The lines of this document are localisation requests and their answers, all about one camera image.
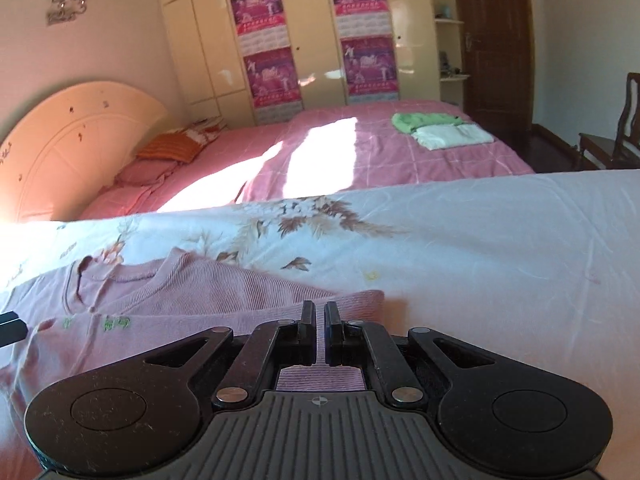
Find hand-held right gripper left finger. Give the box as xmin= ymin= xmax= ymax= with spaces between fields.
xmin=142 ymin=301 xmax=319 ymax=407

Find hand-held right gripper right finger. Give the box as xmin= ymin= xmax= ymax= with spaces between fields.
xmin=324 ymin=301 xmax=498 ymax=407

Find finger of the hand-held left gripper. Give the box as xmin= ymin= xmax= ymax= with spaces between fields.
xmin=0 ymin=311 xmax=27 ymax=349

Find pink knit sweater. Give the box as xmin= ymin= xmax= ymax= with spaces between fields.
xmin=0 ymin=251 xmax=386 ymax=413

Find pink checked bed cover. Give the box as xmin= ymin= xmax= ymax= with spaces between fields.
xmin=80 ymin=99 xmax=537 ymax=222

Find white floral bed sheet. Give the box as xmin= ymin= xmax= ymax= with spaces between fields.
xmin=0 ymin=169 xmax=640 ymax=480

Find cream rounded headboard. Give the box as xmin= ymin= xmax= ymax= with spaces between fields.
xmin=0 ymin=79 xmax=168 ymax=223

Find pink pillow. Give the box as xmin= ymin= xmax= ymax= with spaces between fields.
xmin=114 ymin=159 xmax=176 ymax=187

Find orange white patterned pillow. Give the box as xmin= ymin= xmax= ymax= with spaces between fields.
xmin=182 ymin=116 xmax=226 ymax=148

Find green folded cloth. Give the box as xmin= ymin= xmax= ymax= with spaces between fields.
xmin=391 ymin=111 xmax=471 ymax=135

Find white folded cloth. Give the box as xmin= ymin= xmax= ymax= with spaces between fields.
xmin=411 ymin=124 xmax=495 ymax=151

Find orange striped pillow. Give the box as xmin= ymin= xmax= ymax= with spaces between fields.
xmin=135 ymin=132 xmax=203 ymax=163

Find cream corner shelf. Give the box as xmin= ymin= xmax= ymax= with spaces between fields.
xmin=425 ymin=0 xmax=471 ymax=111

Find dark small shelf items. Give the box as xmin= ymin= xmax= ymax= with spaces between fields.
xmin=439 ymin=51 xmax=463 ymax=77

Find cream wardrobe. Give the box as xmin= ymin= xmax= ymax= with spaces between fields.
xmin=151 ymin=0 xmax=441 ymax=126

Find dark wooden chair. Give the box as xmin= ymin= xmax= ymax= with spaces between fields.
xmin=574 ymin=72 xmax=640 ymax=171

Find dark wooden door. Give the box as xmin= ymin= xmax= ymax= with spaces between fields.
xmin=450 ymin=0 xmax=533 ymax=126

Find double shade wall lamp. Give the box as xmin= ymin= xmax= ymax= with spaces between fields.
xmin=46 ymin=0 xmax=92 ymax=27

